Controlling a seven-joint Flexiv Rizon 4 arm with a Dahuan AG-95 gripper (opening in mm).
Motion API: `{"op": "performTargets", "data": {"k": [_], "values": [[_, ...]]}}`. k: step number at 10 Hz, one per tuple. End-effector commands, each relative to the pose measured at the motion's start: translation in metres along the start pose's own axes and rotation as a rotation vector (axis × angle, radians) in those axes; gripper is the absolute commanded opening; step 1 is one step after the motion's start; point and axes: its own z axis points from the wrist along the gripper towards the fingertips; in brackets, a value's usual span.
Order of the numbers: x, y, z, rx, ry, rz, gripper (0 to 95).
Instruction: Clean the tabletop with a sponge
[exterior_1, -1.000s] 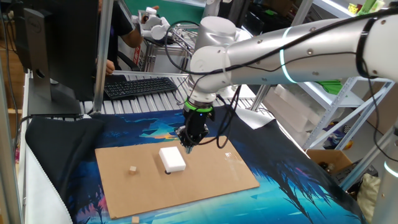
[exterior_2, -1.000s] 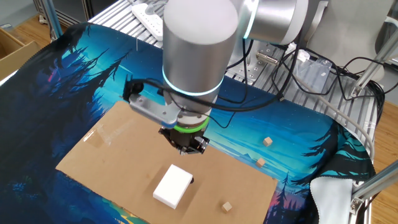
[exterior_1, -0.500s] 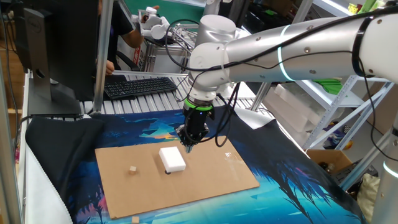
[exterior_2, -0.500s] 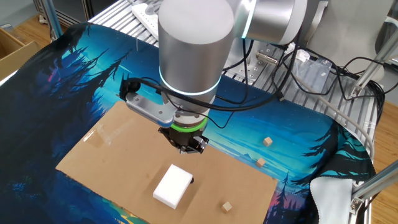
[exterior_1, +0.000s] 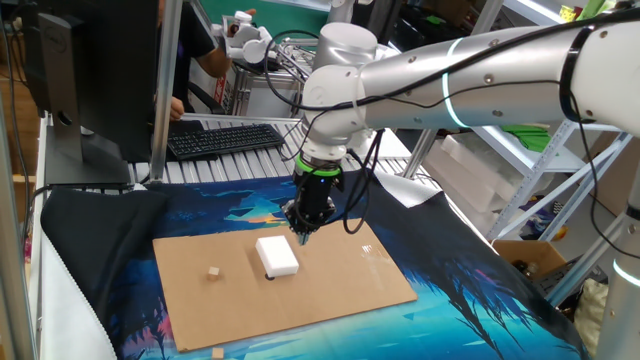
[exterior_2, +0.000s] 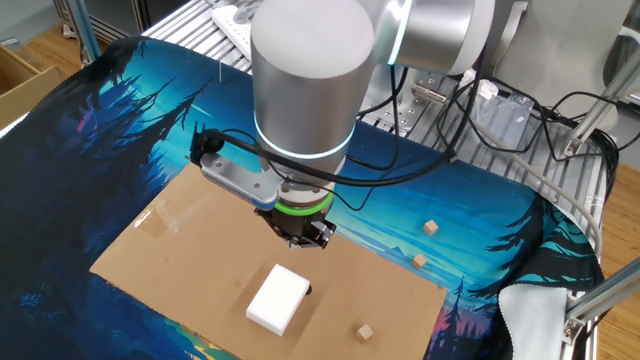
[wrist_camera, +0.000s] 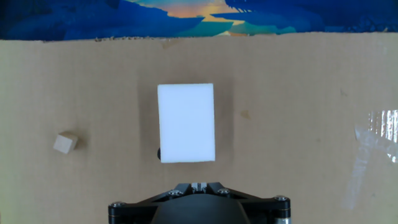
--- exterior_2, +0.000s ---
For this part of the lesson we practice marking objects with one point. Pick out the brown cardboard sheet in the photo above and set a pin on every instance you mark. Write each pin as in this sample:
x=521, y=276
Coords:
x=190, y=280

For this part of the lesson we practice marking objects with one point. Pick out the white power strip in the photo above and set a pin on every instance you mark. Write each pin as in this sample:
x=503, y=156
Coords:
x=232, y=30

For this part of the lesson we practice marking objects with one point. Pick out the open cardboard box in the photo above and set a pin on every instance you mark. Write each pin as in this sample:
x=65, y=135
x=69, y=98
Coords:
x=25, y=95

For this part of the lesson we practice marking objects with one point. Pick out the grey office chair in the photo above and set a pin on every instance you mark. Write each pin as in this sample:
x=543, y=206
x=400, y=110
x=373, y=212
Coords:
x=550, y=50

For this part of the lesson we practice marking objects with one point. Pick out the aluminium frame post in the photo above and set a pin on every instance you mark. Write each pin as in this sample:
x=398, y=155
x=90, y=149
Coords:
x=595, y=112
x=86, y=30
x=600, y=295

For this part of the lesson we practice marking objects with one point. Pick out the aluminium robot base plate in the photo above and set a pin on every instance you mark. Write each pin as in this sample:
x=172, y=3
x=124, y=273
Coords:
x=422, y=122

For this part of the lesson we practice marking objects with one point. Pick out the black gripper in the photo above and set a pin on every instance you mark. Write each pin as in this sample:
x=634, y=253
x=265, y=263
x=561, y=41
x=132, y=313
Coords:
x=287, y=225

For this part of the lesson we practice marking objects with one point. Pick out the silver cylindrical base connector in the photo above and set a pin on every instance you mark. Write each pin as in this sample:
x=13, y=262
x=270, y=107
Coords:
x=428, y=93

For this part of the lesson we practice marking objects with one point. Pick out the small wooden cube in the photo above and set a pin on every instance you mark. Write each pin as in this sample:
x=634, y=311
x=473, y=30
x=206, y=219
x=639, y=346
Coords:
x=419, y=260
x=364, y=332
x=430, y=227

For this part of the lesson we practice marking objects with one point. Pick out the dark aluminium framed cabinet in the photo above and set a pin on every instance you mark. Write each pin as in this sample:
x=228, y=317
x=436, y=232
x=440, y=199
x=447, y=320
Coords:
x=141, y=15

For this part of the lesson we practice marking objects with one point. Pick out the clear plastic bag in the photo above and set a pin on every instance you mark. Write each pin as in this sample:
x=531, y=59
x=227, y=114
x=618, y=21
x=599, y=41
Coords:
x=505, y=120

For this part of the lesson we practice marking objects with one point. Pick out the white sponge block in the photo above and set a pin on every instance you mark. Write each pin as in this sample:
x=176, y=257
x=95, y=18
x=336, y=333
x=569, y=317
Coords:
x=277, y=300

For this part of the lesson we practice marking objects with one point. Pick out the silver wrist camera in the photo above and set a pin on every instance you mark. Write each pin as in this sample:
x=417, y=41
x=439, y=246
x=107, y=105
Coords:
x=235, y=177

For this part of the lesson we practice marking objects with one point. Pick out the clear adhesive tape strip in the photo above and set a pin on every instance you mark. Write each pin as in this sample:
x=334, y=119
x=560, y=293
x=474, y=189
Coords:
x=167, y=217

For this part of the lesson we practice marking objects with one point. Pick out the crumpled white paper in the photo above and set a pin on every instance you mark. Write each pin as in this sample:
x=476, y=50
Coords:
x=485, y=90

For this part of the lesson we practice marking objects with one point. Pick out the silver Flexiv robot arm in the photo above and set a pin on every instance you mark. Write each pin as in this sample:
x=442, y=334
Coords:
x=310, y=100

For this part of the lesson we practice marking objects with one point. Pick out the forest print table mat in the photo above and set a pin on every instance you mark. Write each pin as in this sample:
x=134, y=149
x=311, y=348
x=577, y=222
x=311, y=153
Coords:
x=75, y=200

